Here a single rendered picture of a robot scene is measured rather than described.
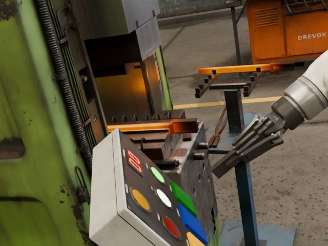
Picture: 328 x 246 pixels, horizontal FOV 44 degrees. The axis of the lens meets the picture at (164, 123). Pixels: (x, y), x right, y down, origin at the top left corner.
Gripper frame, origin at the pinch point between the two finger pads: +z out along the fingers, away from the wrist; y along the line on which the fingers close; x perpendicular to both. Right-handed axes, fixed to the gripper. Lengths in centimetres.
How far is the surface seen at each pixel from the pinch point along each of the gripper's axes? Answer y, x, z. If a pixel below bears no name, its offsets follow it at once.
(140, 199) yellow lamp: -20.3, 18.2, 13.1
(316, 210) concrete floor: 104, -130, -9
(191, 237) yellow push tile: -18.3, 3.6, 12.8
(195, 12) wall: 802, -159, -96
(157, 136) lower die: 42.7, -1.4, 14.8
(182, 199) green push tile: -2.7, 1.8, 12.7
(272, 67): 86, -30, -36
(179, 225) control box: -15.6, 5.5, 13.4
